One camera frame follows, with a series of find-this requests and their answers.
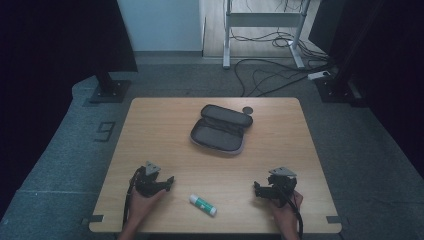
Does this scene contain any tangle of black floor cables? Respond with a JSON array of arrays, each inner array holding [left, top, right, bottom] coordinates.
[[229, 0, 338, 98]]

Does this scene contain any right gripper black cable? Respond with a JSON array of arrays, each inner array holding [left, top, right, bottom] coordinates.
[[279, 186, 305, 240]]

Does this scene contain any open grey pencil case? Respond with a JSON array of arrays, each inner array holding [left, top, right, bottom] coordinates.
[[189, 103, 254, 156]]

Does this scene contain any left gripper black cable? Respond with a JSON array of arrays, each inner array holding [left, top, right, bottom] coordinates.
[[121, 167, 144, 228]]

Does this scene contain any white power strip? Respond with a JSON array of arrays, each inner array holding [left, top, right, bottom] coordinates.
[[306, 70, 332, 81]]

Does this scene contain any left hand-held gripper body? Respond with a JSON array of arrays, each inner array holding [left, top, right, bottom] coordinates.
[[134, 160, 168, 198]]

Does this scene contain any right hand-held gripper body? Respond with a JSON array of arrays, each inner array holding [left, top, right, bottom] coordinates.
[[266, 166, 298, 208]]

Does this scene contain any white metal desk frame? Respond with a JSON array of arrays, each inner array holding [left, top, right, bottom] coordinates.
[[222, 0, 312, 70]]

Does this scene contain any dark curtain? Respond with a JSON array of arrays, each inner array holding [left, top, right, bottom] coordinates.
[[308, 0, 424, 179], [0, 0, 139, 214]]

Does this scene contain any white green glue stick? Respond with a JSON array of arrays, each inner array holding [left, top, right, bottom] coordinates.
[[188, 193, 218, 218]]

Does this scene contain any black stand with base plate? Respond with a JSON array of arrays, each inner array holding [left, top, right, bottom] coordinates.
[[313, 66, 359, 104], [88, 71, 132, 104]]

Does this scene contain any person's right hand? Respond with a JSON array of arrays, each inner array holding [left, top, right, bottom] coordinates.
[[268, 189, 305, 231]]

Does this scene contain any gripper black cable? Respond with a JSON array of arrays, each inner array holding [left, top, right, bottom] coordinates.
[[279, 186, 305, 240], [121, 167, 144, 228]]

